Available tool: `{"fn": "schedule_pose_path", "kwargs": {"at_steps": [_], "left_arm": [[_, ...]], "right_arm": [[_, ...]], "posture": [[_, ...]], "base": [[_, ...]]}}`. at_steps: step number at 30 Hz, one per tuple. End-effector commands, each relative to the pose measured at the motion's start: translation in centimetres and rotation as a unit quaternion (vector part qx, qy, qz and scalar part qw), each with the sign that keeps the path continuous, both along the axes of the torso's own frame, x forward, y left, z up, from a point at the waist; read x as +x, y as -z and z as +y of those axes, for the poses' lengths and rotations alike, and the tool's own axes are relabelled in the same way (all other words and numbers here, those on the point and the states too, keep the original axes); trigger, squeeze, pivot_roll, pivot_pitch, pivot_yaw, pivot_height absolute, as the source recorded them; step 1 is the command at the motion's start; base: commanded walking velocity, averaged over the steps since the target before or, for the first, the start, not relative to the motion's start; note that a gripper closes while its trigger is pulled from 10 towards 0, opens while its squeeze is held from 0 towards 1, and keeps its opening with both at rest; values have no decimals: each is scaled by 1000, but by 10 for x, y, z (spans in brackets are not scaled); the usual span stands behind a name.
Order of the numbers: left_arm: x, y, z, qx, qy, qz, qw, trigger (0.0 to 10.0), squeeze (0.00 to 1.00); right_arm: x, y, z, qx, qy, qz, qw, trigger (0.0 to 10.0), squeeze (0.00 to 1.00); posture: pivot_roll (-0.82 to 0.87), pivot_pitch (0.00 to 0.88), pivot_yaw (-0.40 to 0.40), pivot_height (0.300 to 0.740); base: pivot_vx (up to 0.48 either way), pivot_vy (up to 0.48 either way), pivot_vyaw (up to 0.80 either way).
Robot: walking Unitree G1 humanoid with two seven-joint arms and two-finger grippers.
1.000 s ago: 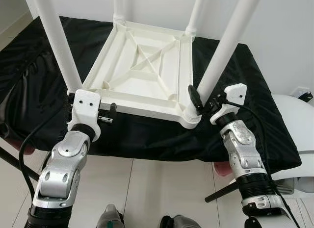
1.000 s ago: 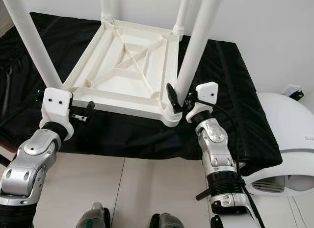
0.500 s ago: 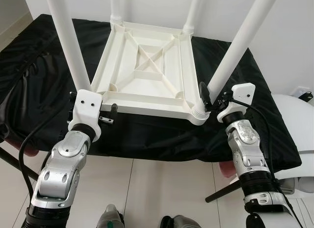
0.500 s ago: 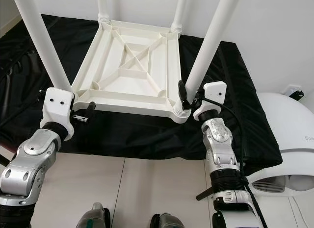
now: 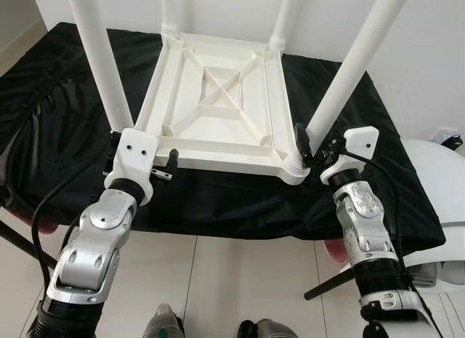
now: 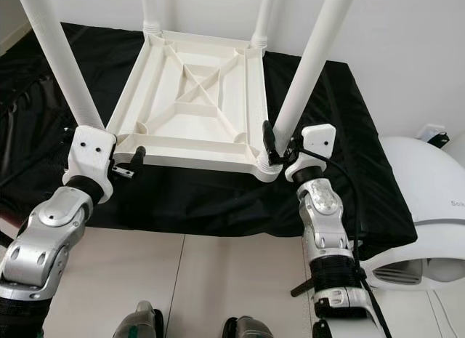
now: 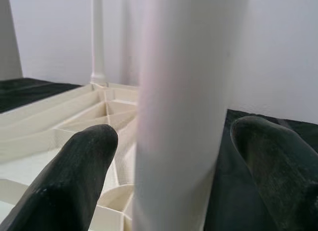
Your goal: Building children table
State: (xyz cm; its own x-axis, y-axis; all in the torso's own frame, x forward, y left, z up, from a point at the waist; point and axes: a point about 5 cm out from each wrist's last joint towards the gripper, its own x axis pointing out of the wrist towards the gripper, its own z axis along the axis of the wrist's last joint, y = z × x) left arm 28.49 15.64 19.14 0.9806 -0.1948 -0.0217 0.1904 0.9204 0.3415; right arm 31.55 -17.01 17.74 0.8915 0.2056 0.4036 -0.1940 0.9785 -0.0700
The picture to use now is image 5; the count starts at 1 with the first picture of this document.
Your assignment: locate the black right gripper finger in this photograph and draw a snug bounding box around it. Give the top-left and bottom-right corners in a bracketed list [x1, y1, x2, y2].
[294, 123, 314, 165]

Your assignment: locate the white wall socket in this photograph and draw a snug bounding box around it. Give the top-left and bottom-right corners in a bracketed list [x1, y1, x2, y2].
[434, 129, 458, 145]

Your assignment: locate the black metal table leg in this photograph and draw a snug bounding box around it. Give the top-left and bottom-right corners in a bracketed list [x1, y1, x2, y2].
[0, 222, 56, 270]
[304, 269, 357, 302]

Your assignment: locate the white plastic table top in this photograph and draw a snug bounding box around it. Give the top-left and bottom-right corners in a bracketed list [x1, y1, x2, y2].
[133, 33, 311, 186]

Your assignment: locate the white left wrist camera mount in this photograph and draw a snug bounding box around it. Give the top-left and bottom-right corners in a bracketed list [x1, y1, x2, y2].
[105, 128, 160, 207]

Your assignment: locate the black power plug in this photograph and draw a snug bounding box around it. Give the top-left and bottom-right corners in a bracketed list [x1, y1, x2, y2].
[442, 134, 464, 150]

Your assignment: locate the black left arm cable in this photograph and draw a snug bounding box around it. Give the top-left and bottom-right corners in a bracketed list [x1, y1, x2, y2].
[29, 150, 111, 275]

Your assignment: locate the pink cloth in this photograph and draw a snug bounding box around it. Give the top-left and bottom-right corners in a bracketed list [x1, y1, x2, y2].
[36, 217, 60, 234]
[323, 238, 350, 263]

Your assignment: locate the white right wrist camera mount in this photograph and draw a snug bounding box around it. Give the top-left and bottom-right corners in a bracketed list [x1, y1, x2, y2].
[320, 125, 381, 187]

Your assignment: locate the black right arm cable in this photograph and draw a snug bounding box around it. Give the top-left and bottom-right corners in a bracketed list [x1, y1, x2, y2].
[338, 153, 440, 331]

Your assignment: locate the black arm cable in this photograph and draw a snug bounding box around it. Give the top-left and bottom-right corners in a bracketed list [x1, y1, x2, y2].
[29, 150, 111, 275]
[338, 153, 440, 331]

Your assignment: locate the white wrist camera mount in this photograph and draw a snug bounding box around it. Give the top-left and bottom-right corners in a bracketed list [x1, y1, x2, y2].
[320, 125, 381, 187]
[105, 128, 160, 207]

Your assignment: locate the white dome litter box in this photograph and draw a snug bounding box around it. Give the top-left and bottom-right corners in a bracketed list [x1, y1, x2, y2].
[403, 138, 465, 289]

